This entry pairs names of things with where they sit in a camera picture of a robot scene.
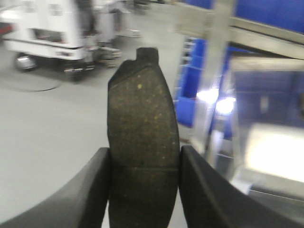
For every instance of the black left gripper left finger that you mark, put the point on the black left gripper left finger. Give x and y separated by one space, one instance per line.
80 203

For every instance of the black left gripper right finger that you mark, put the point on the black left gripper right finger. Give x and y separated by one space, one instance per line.
210 201

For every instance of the brake pad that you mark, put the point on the brake pad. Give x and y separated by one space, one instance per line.
144 144

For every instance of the left blue plastic bin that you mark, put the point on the left blue plastic bin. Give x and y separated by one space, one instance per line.
187 92

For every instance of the white vehicle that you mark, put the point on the white vehicle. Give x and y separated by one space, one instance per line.
58 30

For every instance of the stainless steel rack frame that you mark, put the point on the stainless steel rack frame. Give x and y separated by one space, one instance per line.
254 134

